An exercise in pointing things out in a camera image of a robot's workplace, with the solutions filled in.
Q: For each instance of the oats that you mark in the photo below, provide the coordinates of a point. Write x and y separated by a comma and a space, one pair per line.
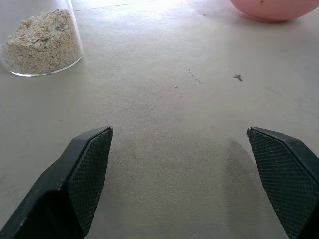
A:
40, 42

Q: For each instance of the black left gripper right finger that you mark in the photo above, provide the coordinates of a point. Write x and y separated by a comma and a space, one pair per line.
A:
284, 179

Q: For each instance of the pink bowl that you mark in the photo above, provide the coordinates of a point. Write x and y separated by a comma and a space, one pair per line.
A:
274, 8

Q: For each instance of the clear glass jar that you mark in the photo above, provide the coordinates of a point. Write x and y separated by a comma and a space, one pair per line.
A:
49, 49

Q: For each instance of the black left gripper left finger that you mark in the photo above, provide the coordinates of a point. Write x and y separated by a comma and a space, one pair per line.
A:
74, 179

